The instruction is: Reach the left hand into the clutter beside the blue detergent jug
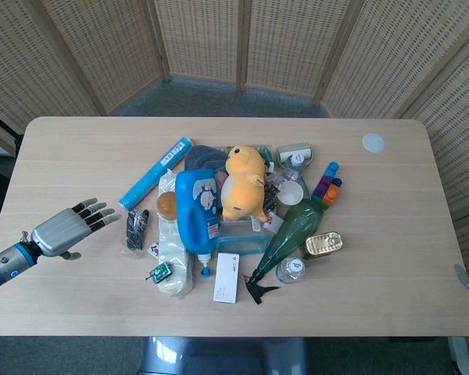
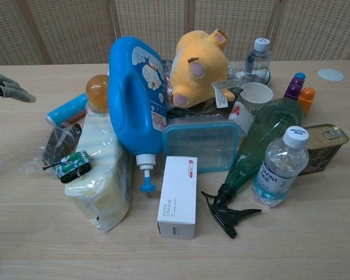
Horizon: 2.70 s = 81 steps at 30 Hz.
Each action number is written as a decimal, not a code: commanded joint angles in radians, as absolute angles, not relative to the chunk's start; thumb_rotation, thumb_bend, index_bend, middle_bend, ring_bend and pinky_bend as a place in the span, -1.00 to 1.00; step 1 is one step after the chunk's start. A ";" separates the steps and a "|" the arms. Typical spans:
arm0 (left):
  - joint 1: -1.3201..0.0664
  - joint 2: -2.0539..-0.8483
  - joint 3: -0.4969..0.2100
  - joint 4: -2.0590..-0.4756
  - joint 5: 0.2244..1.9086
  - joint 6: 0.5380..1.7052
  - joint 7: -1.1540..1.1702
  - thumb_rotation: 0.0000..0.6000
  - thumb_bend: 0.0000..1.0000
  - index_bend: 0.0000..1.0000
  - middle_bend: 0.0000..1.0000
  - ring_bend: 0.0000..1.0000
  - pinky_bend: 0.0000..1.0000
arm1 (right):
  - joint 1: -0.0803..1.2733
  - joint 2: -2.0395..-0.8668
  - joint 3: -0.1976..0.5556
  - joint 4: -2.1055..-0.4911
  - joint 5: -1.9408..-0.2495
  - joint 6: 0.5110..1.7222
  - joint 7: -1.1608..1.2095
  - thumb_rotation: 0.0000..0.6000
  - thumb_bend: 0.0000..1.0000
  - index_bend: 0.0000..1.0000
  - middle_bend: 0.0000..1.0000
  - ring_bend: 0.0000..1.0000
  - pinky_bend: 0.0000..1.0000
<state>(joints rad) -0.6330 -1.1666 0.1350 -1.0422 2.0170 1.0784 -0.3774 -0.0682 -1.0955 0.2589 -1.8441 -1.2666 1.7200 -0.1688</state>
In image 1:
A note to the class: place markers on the playing card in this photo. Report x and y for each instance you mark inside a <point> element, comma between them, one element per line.
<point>153,250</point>

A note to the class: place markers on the yellow plush duck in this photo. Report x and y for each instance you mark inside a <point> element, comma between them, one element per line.
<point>242,183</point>

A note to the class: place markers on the clear container with blue rim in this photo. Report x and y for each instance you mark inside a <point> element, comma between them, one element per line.
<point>242,244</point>

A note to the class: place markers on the green circuit board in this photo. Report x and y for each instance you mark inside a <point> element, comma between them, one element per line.
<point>160,272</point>

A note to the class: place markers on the green spray bottle black trigger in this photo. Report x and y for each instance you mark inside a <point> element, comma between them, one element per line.
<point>293,230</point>

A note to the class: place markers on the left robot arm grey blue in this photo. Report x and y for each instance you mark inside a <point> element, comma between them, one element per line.
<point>4,265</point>

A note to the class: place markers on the woven wooden folding screen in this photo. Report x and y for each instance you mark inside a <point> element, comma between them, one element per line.
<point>199,39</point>

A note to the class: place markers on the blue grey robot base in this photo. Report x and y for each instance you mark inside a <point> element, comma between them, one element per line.
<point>223,357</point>

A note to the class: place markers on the gold tin can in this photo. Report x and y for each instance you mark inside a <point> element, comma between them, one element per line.
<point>323,245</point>

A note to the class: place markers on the clear water bottle white cap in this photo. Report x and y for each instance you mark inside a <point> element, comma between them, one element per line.
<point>291,270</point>
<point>296,164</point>

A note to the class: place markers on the black binder clips cluster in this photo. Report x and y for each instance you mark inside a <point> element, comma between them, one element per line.
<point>271,197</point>

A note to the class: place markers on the white red product tag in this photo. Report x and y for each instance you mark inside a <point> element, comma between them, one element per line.
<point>273,222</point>

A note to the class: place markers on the blue plastic wrapped roll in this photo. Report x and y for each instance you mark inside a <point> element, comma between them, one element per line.
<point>156,172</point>

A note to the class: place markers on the white paper cup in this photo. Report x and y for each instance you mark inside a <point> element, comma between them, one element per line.
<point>290,193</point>

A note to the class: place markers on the white rectangular card box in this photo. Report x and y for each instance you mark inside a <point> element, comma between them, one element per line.
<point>226,279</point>

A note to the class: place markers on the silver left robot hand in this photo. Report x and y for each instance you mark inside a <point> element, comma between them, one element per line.
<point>56,234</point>

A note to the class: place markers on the dark blue cloth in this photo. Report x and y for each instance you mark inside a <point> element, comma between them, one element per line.
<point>203,158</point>

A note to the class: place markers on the clear bag with bread bun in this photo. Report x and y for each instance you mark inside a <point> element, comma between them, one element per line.
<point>172,254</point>

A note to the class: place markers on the blue detergent bottle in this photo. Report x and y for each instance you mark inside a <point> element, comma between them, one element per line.
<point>195,218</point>

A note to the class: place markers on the white round table grommet cover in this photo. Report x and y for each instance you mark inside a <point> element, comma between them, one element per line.
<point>373,143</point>

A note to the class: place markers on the bag of black clips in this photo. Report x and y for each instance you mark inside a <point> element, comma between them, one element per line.
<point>134,232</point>

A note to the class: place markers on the black tripod stand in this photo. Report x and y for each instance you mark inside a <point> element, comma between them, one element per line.
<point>6,131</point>

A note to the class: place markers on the colourful building block stack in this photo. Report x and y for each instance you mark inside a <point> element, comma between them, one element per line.
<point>328,187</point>

